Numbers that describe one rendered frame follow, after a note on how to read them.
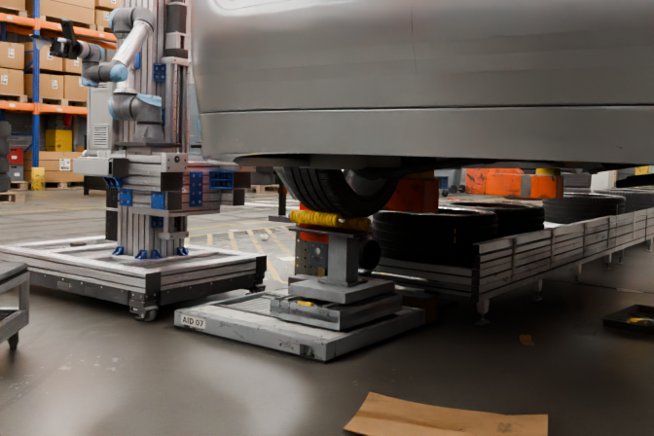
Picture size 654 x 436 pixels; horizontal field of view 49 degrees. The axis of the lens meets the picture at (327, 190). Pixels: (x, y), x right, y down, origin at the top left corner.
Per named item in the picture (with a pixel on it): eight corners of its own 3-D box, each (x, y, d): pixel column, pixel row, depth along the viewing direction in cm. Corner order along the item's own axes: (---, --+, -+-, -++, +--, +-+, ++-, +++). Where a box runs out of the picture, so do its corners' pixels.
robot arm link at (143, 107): (152, 121, 336) (153, 91, 335) (127, 121, 341) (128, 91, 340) (166, 123, 347) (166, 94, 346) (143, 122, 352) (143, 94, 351)
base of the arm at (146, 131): (126, 141, 342) (126, 121, 342) (150, 142, 355) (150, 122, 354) (147, 142, 334) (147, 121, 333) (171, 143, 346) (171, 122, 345)
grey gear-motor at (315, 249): (377, 309, 328) (379, 234, 327) (304, 297, 353) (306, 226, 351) (396, 304, 343) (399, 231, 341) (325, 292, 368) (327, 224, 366)
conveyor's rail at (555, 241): (480, 292, 332) (482, 244, 331) (469, 290, 335) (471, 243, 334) (616, 245, 532) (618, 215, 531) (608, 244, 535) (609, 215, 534)
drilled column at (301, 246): (307, 296, 395) (309, 220, 392) (293, 294, 400) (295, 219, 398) (318, 294, 403) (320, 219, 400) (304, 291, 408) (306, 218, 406)
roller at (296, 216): (340, 228, 298) (340, 214, 298) (284, 222, 315) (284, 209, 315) (347, 227, 303) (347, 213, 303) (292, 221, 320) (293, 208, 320)
